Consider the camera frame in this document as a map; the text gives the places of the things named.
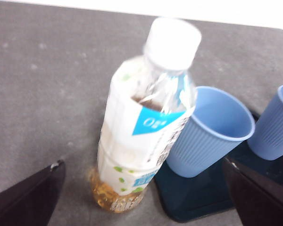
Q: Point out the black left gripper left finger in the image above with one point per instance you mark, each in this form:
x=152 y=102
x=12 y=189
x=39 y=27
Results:
x=28 y=202

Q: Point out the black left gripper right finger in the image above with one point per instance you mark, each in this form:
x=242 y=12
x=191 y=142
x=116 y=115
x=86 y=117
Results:
x=264 y=202

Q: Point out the jasmine tea bottle white label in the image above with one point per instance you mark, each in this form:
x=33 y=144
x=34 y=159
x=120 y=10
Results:
x=122 y=131

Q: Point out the blue ribbed plastic cup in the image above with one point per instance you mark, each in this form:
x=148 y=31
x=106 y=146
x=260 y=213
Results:
x=273 y=131
x=198 y=146

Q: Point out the dark blue rectangular tray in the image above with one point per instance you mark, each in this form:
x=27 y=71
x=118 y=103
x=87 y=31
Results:
x=193 y=197

